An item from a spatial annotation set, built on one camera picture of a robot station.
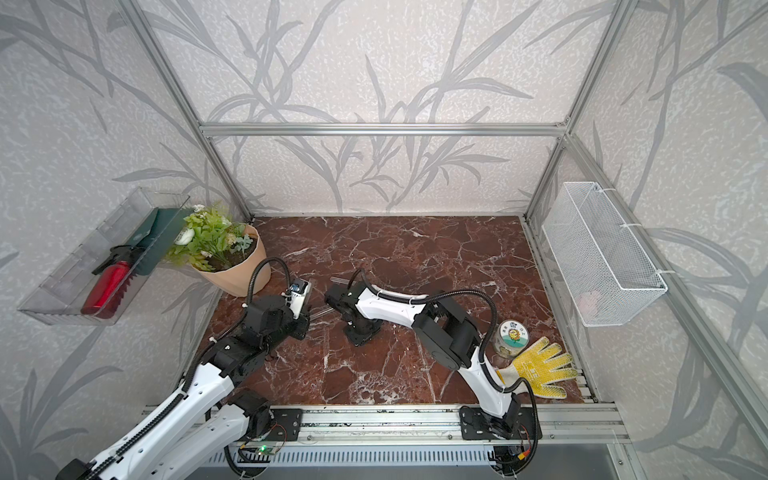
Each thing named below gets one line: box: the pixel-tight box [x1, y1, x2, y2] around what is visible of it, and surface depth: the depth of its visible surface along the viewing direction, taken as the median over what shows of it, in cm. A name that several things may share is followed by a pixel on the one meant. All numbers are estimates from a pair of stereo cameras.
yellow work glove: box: [496, 337, 578, 398], surface depth 84 cm
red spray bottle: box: [81, 244, 145, 319], surface depth 61 cm
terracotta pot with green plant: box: [165, 203, 272, 297], surface depth 86 cm
